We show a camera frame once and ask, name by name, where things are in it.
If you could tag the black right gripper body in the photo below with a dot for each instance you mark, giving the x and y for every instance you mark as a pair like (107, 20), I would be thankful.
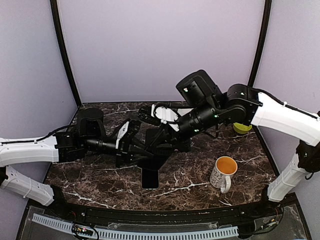
(183, 144)

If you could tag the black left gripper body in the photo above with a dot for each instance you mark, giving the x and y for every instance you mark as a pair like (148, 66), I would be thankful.
(121, 154)

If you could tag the black phone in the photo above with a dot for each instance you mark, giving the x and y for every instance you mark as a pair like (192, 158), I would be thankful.
(149, 178)

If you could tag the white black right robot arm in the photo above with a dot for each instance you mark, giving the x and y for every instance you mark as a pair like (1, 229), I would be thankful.
(248, 106)

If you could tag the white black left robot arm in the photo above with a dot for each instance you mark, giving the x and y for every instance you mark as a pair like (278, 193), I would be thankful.
(65, 144)

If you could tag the white mug orange inside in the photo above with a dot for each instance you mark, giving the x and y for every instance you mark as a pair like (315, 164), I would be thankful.
(224, 169)

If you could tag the green bowl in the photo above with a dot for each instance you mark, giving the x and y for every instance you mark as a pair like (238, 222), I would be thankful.
(241, 129)

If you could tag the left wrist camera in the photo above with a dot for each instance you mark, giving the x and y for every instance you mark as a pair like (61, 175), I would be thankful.
(126, 133)

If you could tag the white slotted cable duct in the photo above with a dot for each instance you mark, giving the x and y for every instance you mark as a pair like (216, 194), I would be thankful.
(133, 231)

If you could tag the black front rail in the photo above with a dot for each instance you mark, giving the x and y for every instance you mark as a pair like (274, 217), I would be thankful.
(234, 215)

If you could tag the black right frame post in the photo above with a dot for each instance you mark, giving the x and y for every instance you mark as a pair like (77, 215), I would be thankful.
(260, 43)

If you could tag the black frame post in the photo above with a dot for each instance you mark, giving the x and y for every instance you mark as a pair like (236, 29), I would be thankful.
(260, 43)
(63, 51)

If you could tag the black left frame post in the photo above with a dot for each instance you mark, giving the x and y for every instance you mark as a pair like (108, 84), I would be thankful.
(63, 51)

